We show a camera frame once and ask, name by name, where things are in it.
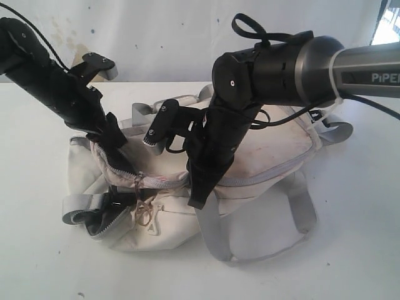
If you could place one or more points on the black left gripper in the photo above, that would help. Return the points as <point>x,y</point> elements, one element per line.
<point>77,104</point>

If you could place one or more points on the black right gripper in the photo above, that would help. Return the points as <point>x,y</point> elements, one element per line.
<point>211,146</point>

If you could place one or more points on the white canvas duffel bag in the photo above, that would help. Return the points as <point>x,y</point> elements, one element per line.
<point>147,199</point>

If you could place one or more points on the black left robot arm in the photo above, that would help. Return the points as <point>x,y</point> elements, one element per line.
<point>17,39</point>

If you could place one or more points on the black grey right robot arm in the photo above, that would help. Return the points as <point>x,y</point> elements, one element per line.
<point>308,74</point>

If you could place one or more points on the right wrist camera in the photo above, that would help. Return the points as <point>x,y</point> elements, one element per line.
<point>172,120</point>

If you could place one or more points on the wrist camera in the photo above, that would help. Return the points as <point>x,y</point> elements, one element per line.
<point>93,65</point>
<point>172,120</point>

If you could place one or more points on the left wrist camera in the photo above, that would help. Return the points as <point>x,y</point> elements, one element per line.
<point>93,65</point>

